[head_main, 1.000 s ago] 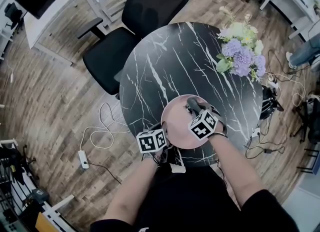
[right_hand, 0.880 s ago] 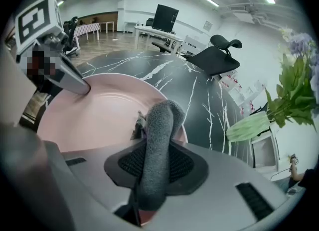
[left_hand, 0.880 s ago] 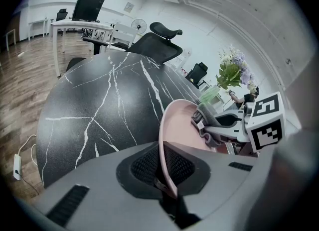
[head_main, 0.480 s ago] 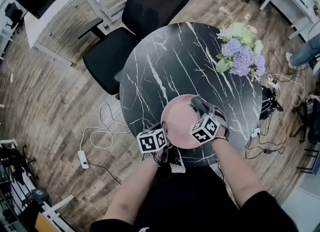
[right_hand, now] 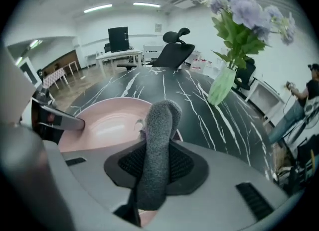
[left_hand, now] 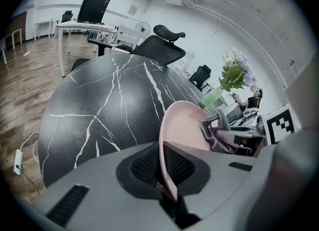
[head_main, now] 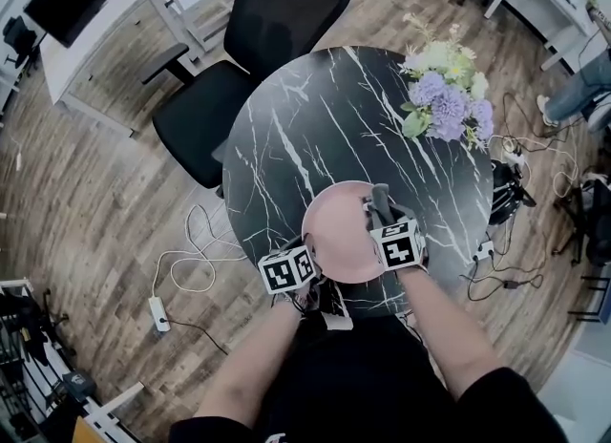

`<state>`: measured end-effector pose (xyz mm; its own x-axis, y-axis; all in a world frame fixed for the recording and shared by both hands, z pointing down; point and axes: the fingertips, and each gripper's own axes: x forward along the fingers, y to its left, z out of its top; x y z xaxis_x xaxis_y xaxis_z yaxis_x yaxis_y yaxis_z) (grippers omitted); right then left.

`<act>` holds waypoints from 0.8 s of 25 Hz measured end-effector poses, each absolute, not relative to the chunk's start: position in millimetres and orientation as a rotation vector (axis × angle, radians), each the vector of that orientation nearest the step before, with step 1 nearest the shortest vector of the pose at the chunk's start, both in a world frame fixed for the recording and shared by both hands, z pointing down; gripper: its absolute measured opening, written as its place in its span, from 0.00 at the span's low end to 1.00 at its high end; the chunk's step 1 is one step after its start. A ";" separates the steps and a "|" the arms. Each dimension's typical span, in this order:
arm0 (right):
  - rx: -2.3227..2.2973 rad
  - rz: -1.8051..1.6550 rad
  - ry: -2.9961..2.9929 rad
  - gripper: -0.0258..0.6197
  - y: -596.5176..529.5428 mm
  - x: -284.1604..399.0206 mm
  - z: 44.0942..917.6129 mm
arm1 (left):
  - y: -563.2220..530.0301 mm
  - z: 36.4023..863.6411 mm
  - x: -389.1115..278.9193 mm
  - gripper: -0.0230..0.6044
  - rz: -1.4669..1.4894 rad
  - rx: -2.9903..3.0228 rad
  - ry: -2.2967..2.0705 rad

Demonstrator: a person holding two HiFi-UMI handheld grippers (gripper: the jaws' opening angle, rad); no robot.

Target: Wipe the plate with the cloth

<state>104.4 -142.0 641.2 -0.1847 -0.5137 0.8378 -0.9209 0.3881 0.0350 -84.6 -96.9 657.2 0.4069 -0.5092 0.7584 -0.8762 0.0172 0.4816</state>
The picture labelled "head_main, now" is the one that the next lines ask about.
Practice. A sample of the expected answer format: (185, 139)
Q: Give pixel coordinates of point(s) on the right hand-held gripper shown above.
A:
(398, 247)

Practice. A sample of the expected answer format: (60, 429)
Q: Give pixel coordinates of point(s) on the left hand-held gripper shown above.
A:
(286, 271)

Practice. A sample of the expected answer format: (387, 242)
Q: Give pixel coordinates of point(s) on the pink round plate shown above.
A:
(339, 236)

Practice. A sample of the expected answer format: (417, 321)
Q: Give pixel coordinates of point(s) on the person's right forearm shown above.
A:
(444, 322)

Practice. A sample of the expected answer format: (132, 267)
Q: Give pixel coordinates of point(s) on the person's left forearm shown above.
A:
(243, 374)

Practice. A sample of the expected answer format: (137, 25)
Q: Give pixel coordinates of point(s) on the white paper tag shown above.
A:
(338, 322)

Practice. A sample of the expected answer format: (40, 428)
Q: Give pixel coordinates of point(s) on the white power strip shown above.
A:
(513, 158)
(483, 252)
(160, 314)

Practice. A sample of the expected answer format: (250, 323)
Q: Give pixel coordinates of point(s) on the black backpack rig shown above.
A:
(508, 193)

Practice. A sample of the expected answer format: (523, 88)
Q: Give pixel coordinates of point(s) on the purple and white flower bouquet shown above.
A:
(444, 102)

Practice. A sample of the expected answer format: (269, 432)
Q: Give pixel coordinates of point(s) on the black power adapter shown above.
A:
(511, 284)

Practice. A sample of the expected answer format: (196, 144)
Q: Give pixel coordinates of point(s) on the person's black clothing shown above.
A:
(358, 384)

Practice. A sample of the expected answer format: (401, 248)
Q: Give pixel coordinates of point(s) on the black swivel chair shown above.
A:
(592, 221)

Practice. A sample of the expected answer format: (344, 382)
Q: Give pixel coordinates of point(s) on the black mesh office chair with headrest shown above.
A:
(277, 16)

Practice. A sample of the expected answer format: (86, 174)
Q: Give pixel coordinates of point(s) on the white wooden bar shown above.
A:
(117, 400)

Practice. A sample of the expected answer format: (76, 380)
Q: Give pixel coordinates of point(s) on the white wooden chair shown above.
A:
(215, 2)

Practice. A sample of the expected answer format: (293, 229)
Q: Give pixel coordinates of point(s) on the small black box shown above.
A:
(80, 386)

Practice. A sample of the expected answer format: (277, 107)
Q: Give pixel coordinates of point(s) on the yellow wooden board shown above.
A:
(86, 431)

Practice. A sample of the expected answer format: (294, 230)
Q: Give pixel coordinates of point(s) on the white desk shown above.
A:
(110, 26)

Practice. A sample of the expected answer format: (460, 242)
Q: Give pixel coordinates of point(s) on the black metal rack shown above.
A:
(24, 345)

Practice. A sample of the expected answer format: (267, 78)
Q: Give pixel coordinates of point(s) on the black monitor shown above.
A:
(67, 2)

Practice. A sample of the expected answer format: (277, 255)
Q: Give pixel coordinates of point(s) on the small black office chair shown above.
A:
(19, 40)

